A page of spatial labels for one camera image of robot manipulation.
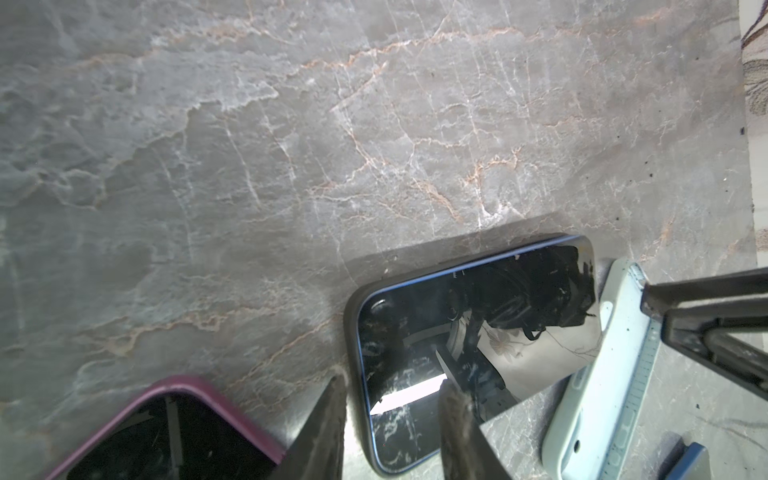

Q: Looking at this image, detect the black phone case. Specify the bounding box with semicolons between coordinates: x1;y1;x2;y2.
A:
343;232;595;478

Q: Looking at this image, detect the black phone right front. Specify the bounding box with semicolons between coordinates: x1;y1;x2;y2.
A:
663;442;713;480

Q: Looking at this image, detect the light green phone case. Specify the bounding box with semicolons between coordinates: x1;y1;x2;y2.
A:
541;258;661;479

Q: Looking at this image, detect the purple-edged black phone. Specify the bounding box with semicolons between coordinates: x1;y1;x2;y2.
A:
46;375;286;479

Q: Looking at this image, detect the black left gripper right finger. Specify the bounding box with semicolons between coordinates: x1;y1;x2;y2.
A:
438;380;511;480

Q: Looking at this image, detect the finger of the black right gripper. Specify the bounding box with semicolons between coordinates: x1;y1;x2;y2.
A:
640;267;767;400

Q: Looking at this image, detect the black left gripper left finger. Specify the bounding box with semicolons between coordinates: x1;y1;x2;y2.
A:
270;375;347;480

